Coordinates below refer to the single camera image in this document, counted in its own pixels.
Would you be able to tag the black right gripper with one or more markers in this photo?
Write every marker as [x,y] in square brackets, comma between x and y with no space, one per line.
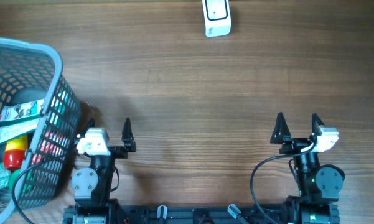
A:
[296,143]

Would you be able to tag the chilli sauce bottle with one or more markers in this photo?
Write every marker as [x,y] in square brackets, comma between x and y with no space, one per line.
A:
[15,153]

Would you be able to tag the green 3M glove packet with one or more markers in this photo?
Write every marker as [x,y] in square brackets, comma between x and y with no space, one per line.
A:
[21,112]

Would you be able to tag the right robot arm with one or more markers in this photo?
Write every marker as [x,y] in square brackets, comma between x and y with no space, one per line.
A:
[319,185]

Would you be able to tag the white barcode scanner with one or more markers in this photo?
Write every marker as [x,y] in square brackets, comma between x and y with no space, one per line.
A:
[217,17]

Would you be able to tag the green lid jar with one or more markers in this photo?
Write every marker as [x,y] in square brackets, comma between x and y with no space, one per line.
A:
[13,178]

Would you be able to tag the grey plastic basket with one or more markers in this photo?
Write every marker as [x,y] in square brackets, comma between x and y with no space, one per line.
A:
[27,66]

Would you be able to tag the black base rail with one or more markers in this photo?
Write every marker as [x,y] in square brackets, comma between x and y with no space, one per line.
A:
[164,214]

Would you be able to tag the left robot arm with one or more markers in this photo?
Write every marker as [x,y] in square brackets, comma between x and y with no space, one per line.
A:
[92,186]

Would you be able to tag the light green wipes packet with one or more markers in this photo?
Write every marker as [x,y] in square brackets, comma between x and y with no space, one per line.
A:
[15,130]

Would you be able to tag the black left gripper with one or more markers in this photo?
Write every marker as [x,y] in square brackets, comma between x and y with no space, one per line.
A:
[121,152]

